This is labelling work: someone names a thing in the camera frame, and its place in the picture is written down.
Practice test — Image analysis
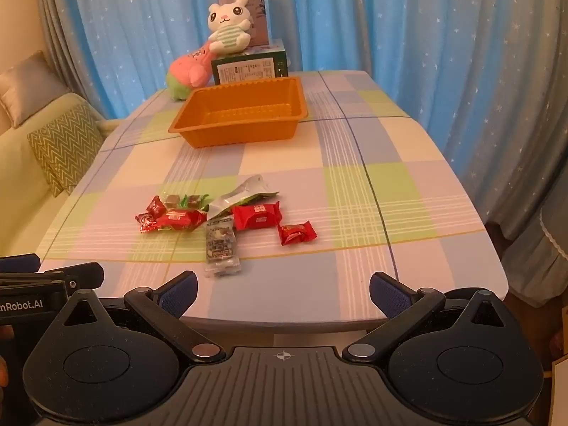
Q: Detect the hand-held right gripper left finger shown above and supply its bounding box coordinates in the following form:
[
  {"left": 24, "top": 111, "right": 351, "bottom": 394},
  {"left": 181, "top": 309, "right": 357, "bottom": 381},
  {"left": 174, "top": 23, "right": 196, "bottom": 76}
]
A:
[{"left": 53, "top": 271, "right": 225, "bottom": 363}]

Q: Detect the small red snack packet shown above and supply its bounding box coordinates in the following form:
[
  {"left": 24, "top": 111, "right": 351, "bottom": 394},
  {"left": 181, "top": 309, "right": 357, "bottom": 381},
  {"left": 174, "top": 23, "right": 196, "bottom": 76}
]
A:
[{"left": 277, "top": 221, "right": 317, "bottom": 247}]

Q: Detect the blue star-print curtain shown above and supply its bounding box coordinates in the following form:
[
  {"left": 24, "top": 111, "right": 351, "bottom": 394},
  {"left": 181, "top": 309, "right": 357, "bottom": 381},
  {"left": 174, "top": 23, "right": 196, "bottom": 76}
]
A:
[{"left": 35, "top": 0, "right": 568, "bottom": 240}]

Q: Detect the tall grey cardboard box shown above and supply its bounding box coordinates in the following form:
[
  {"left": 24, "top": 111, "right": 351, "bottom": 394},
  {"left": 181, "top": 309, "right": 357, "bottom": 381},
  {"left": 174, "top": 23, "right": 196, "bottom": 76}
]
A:
[{"left": 218, "top": 0, "right": 271, "bottom": 47}]

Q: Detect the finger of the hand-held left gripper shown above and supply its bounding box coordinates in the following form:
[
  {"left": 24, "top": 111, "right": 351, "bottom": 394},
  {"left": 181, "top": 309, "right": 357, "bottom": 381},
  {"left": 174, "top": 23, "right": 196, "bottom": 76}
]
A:
[
  {"left": 42, "top": 263, "right": 106, "bottom": 296},
  {"left": 0, "top": 254, "right": 40, "bottom": 273}
]

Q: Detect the person's left hand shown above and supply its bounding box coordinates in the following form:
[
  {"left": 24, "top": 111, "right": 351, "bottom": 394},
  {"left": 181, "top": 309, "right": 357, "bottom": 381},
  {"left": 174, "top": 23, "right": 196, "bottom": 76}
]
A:
[{"left": 0, "top": 325, "right": 13, "bottom": 389}]

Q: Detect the pink star plush toy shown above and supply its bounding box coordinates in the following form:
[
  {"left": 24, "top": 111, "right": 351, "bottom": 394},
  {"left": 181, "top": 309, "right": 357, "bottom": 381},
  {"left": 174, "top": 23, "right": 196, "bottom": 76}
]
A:
[{"left": 166, "top": 40, "right": 216, "bottom": 100}]

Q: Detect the green zigzag cushion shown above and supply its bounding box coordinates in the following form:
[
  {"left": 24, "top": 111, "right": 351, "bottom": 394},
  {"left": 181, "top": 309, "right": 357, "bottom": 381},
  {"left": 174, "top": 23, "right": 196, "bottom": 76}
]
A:
[
  {"left": 41, "top": 157, "right": 68, "bottom": 198},
  {"left": 27, "top": 102, "right": 105, "bottom": 187}
]

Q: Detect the checked pastel tablecloth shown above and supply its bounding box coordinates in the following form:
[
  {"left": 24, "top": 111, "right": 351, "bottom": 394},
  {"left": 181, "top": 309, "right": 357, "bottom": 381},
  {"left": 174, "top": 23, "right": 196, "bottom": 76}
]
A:
[{"left": 33, "top": 70, "right": 510, "bottom": 333}]

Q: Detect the green cardboard box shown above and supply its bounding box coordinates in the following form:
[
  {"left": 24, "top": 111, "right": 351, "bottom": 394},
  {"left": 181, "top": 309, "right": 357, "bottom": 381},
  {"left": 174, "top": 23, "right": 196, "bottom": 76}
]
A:
[{"left": 211, "top": 38, "right": 289, "bottom": 86}]

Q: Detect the twisted red candy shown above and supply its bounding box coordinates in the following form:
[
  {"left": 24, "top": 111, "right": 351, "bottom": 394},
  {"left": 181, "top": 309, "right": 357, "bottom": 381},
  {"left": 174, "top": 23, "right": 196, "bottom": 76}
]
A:
[{"left": 135, "top": 212, "right": 161, "bottom": 234}]

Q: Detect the grey cushion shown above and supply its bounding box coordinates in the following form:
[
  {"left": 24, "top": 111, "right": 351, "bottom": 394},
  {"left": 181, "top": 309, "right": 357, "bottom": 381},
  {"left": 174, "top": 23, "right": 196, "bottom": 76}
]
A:
[{"left": 0, "top": 51, "right": 72, "bottom": 127}]

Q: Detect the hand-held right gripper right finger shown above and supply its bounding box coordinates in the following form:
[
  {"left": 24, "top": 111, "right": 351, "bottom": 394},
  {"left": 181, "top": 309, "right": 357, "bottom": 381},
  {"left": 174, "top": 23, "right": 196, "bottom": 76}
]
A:
[{"left": 343, "top": 272, "right": 518, "bottom": 363}]

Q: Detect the cream sofa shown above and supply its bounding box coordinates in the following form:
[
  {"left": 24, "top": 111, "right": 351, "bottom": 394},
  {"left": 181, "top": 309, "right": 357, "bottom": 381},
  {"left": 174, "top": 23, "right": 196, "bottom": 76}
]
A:
[{"left": 0, "top": 49, "right": 120, "bottom": 260}]

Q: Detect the grey lace-trimmed cloth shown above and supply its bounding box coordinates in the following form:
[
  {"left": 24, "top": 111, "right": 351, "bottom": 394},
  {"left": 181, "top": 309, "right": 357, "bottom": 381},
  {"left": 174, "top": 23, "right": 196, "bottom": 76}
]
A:
[{"left": 486, "top": 204, "right": 568, "bottom": 309}]

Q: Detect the red square snack packet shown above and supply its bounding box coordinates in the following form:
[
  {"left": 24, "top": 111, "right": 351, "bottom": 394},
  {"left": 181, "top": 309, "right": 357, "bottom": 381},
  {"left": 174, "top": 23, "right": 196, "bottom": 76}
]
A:
[{"left": 231, "top": 201, "right": 283, "bottom": 231}]

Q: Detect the orange plastic tray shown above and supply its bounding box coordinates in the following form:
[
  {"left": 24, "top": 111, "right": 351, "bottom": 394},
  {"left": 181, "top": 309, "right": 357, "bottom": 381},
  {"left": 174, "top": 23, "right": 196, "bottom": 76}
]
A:
[{"left": 168, "top": 77, "right": 309, "bottom": 148}]

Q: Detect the red snack packet green edge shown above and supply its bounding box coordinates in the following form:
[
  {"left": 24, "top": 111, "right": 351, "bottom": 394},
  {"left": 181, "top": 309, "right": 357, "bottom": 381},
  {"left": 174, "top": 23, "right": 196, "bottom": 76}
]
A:
[{"left": 155, "top": 208, "right": 208, "bottom": 232}]

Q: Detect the green and silver snack pouch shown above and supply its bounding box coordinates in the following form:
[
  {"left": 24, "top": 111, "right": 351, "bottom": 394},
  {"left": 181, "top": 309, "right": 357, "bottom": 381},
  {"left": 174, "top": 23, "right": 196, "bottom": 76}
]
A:
[{"left": 206, "top": 175, "right": 280, "bottom": 219}]

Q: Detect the white rabbit plush toy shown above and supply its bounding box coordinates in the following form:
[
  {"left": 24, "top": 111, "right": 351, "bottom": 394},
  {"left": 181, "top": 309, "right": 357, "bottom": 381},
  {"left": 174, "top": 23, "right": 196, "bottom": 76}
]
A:
[{"left": 207, "top": 0, "right": 255, "bottom": 54}]

